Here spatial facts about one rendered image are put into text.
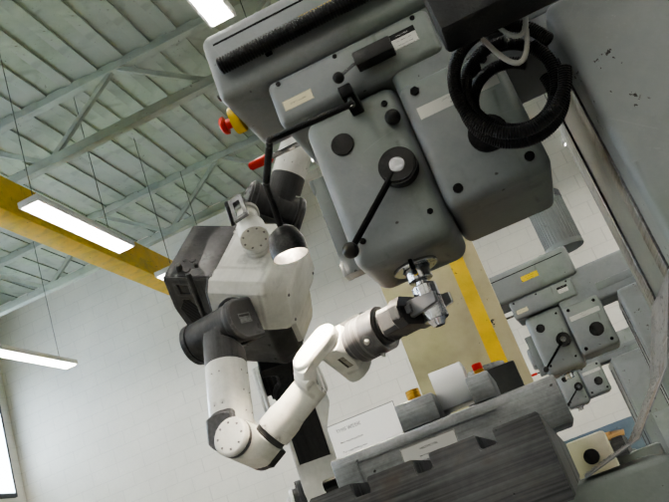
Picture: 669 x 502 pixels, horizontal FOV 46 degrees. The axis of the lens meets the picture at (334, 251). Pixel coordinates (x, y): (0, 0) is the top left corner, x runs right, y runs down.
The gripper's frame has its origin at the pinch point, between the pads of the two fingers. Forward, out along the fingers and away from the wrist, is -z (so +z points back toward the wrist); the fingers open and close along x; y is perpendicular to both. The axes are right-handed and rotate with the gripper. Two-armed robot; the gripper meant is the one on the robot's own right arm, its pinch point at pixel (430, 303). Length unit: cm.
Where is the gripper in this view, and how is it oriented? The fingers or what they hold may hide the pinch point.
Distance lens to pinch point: 145.7
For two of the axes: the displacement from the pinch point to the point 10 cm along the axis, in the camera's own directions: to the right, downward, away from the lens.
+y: 3.2, 8.9, -3.3
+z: -7.2, 4.5, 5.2
